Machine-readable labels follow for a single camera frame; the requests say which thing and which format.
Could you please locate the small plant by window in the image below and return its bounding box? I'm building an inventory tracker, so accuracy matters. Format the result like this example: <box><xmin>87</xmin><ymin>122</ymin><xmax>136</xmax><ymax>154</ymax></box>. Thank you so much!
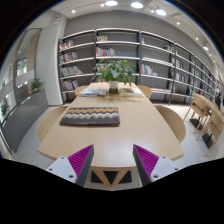
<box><xmin>31</xmin><ymin>78</ymin><xmax>44</xmax><ymax>93</ymax></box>

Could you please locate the zigzag patterned folded towel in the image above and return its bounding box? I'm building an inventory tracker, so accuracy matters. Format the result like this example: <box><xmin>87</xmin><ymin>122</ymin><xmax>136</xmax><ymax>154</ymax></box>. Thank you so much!
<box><xmin>60</xmin><ymin>107</ymin><xmax>120</xmax><ymax>126</ymax></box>

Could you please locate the wooden chair left near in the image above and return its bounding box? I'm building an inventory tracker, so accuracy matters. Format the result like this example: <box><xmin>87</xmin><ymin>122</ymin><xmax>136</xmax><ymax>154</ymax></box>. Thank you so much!
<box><xmin>38</xmin><ymin>106</ymin><xmax>67</xmax><ymax>141</ymax></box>

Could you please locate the wooden chair far right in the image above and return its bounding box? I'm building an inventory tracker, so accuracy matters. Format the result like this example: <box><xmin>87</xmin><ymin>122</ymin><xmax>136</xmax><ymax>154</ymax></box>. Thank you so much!
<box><xmin>138</xmin><ymin>85</ymin><xmax>152</xmax><ymax>98</ymax></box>

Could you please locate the book stack right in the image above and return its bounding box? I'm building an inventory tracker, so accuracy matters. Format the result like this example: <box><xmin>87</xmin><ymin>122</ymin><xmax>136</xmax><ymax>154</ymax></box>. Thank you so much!
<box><xmin>119</xmin><ymin>88</ymin><xmax>143</xmax><ymax>97</ymax></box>

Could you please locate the wooden chair right near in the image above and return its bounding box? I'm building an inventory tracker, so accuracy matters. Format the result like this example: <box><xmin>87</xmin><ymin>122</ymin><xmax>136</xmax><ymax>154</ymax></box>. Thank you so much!
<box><xmin>155</xmin><ymin>105</ymin><xmax>186</xmax><ymax>142</ymax></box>

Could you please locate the wooden side table right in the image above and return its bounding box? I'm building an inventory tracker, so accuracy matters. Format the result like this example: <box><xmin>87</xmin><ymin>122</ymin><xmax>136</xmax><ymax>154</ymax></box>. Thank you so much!
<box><xmin>187</xmin><ymin>94</ymin><xmax>221</xmax><ymax>130</ymax></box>

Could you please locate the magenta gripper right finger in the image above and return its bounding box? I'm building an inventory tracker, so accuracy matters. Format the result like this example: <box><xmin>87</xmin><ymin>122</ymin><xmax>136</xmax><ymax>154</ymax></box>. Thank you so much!
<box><xmin>133</xmin><ymin>144</ymin><xmax>179</xmax><ymax>186</ymax></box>

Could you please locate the open book left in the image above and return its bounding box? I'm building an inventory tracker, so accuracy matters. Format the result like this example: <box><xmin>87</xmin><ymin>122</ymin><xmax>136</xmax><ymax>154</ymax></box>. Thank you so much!
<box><xmin>80</xmin><ymin>88</ymin><xmax>107</xmax><ymax>97</ymax></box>

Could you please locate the wooden stool right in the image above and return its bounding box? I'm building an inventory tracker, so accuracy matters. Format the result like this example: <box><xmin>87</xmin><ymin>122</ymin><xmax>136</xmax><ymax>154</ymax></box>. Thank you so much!
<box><xmin>197</xmin><ymin>110</ymin><xmax>224</xmax><ymax>155</ymax></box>

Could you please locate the wooden chair far left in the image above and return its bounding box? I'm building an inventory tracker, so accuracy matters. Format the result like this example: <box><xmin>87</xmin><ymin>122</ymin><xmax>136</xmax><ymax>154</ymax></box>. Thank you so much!
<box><xmin>74</xmin><ymin>85</ymin><xmax>88</xmax><ymax>97</ymax></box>

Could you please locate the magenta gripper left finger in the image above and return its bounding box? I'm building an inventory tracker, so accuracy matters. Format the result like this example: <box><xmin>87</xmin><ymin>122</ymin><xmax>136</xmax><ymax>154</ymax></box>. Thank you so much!
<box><xmin>47</xmin><ymin>145</ymin><xmax>94</xmax><ymax>187</ymax></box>

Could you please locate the long grey bookshelf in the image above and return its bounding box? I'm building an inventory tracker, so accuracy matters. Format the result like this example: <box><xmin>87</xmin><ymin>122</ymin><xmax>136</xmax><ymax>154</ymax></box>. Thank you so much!
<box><xmin>58</xmin><ymin>28</ymin><xmax>224</xmax><ymax>104</ymax></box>

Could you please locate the wooden chair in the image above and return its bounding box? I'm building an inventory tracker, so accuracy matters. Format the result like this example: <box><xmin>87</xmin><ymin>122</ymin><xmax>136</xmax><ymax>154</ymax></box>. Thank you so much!
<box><xmin>155</xmin><ymin>105</ymin><xmax>186</xmax><ymax>142</ymax></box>
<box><xmin>138</xmin><ymin>85</ymin><xmax>152</xmax><ymax>98</ymax></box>
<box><xmin>74</xmin><ymin>85</ymin><xmax>88</xmax><ymax>97</ymax></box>
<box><xmin>38</xmin><ymin>106</ymin><xmax>67</xmax><ymax>141</ymax></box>

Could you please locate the green potted plant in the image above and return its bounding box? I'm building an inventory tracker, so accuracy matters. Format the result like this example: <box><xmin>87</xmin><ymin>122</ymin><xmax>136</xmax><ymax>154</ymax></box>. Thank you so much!
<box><xmin>92</xmin><ymin>58</ymin><xmax>135</xmax><ymax>94</ymax></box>

